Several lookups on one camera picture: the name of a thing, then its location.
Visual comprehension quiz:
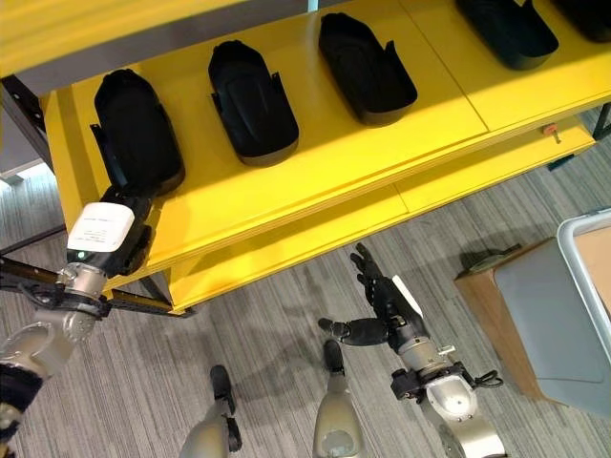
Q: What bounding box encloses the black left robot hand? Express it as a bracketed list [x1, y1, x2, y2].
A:
[65, 183, 158, 278]

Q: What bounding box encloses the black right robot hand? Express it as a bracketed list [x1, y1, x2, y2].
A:
[318, 242, 428, 350]

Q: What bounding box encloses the black sole-shaped part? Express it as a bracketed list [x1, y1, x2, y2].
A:
[318, 11, 420, 128]
[207, 40, 301, 169]
[454, 0, 560, 73]
[90, 68, 187, 198]
[548, 0, 611, 45]

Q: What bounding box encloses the brown cardboard box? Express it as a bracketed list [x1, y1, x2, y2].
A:
[453, 237, 560, 403]

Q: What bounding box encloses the yellow shelf unit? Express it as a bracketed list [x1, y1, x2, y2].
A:
[0, 0, 611, 315]

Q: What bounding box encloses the grey plastic box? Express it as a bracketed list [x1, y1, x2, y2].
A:
[493, 207, 611, 410]

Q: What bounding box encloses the dark flat item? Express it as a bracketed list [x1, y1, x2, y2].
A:
[459, 243, 523, 274]

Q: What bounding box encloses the silver right robot leg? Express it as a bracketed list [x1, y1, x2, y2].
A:
[311, 339, 360, 458]

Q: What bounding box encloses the silver robot leg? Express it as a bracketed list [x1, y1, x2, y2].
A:
[178, 364, 243, 458]
[311, 339, 360, 458]

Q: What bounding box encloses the silver left robot leg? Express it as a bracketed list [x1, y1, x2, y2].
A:
[178, 364, 243, 458]

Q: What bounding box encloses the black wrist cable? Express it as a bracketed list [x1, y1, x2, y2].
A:
[471, 368, 505, 388]

